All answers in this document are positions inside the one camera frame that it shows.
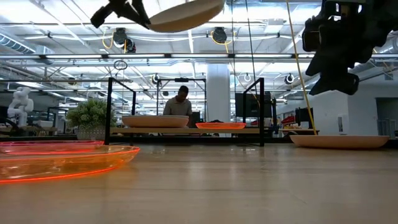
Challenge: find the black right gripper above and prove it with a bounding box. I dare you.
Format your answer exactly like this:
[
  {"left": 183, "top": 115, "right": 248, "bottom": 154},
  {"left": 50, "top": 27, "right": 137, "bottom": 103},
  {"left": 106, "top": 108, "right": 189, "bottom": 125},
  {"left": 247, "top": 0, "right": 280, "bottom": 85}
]
[{"left": 303, "top": 0, "right": 383, "bottom": 96}]

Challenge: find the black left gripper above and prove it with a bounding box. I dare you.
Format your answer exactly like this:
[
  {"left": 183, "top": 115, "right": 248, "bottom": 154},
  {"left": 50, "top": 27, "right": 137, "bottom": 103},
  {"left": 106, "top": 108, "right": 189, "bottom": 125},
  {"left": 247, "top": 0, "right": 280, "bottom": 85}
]
[{"left": 90, "top": 0, "right": 152, "bottom": 30}]

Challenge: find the beige plate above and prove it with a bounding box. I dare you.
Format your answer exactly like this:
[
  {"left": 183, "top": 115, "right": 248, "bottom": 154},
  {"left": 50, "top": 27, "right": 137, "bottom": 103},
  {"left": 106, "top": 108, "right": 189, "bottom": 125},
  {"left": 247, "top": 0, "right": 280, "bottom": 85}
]
[{"left": 148, "top": 0, "right": 226, "bottom": 34}]

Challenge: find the pale pink opaque plate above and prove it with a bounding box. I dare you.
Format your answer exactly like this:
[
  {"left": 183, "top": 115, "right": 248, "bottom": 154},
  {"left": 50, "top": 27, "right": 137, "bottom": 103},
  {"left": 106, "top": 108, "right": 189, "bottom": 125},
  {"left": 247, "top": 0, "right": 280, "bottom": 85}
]
[
  {"left": 121, "top": 116, "right": 190, "bottom": 129},
  {"left": 289, "top": 134, "right": 391, "bottom": 149}
]

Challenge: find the orange transparent plate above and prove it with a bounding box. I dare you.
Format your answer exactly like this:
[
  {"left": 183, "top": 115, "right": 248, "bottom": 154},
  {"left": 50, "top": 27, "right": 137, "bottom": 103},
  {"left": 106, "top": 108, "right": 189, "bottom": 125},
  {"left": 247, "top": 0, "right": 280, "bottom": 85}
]
[
  {"left": 0, "top": 144, "right": 141, "bottom": 184},
  {"left": 195, "top": 123, "right": 247, "bottom": 130}
]

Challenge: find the wooden shelf with black legs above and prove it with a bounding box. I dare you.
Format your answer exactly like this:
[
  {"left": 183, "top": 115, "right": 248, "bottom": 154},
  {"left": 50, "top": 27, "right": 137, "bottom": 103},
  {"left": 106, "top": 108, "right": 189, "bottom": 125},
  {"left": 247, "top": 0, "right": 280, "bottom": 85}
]
[{"left": 104, "top": 77, "right": 267, "bottom": 147}]

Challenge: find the black monitor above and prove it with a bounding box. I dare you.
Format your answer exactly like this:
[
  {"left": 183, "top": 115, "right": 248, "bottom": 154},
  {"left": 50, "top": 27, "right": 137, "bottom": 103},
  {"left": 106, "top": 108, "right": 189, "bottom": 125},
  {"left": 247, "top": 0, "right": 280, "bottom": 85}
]
[
  {"left": 234, "top": 92, "right": 277, "bottom": 118},
  {"left": 295, "top": 107, "right": 315, "bottom": 128}
]

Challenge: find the person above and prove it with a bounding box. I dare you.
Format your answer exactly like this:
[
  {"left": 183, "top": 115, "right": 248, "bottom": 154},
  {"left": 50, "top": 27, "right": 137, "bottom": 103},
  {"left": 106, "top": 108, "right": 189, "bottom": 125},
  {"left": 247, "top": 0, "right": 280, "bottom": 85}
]
[{"left": 163, "top": 85, "right": 193, "bottom": 128}]

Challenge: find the green potted plant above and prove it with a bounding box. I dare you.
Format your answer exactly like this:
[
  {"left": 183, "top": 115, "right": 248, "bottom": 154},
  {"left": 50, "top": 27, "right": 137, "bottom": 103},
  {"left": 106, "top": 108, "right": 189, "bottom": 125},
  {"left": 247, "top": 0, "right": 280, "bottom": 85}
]
[{"left": 66, "top": 98, "right": 118, "bottom": 141}]

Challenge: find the white humanoid robot figure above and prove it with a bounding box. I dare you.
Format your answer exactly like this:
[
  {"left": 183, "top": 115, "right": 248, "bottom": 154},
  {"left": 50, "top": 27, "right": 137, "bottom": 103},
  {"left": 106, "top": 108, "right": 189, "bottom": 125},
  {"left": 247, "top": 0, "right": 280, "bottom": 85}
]
[{"left": 6, "top": 86, "right": 35, "bottom": 127}]

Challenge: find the yellow hanging cable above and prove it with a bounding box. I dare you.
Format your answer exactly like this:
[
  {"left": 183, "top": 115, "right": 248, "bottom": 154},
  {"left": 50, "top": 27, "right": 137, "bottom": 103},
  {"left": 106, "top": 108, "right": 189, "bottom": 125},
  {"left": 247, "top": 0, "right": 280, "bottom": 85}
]
[{"left": 285, "top": 0, "right": 318, "bottom": 135}]

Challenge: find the black hanging cable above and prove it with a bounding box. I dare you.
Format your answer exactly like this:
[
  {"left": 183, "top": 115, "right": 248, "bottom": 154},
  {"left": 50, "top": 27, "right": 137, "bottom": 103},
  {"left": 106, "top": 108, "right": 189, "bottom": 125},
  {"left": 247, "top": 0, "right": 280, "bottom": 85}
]
[{"left": 244, "top": 0, "right": 264, "bottom": 138}]

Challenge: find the black aluminium table frame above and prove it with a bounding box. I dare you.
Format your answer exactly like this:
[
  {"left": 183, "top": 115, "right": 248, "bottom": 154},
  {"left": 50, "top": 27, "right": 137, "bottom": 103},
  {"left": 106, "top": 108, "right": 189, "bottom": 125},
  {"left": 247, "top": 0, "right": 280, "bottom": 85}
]
[{"left": 0, "top": 133, "right": 398, "bottom": 147}]

